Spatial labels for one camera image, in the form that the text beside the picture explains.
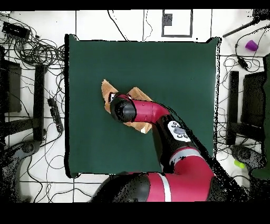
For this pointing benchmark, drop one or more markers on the tan terry towel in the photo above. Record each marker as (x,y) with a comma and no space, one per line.
(106,87)

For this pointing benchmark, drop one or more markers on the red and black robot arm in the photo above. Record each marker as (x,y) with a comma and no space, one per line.
(147,112)

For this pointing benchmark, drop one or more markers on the black flat box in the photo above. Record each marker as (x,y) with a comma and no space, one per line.
(12,88)
(253,99)

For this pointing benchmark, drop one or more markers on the dark green table cloth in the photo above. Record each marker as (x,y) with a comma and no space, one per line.
(168,63)

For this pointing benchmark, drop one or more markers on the black power strip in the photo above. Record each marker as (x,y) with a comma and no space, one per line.
(55,115)

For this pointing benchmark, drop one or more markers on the black stand bar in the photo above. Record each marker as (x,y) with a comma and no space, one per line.
(39,101)
(233,101)

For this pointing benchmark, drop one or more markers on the dark grey square plate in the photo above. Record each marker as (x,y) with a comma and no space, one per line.
(167,19)

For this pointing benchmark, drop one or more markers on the black electronics box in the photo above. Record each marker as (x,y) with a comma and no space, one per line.
(14,30)

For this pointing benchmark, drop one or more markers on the black power adapter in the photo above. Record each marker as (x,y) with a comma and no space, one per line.
(242,63)

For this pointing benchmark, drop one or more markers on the black tripod rod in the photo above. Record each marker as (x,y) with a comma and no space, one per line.
(239,28)

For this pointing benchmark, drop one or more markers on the lime green object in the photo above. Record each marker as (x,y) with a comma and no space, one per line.
(239,164)

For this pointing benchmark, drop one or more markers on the purple cup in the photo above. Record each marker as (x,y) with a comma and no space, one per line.
(251,45)

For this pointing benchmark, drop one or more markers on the dark green hanging cloth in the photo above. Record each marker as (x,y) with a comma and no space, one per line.
(267,95)

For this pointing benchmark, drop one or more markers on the grey square frame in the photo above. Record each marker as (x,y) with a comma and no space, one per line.
(177,36)

